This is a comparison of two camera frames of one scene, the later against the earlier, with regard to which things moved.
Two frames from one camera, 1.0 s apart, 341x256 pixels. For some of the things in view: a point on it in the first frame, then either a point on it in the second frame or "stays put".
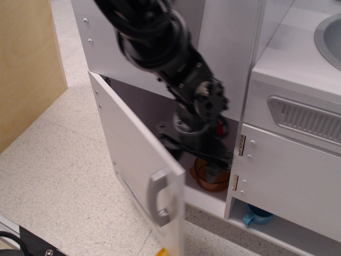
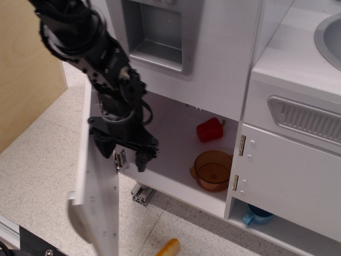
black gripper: [201, 133] to [130, 134]
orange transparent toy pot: [209, 177] stays put
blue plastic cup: [257, 215] stays put
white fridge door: [136, 154] to [97, 188]
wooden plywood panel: [32, 73] stays put
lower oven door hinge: [235, 182] stays put
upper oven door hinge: [242, 143] stays put
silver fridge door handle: [156, 180] to [78, 194]
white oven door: [293, 180] stays put
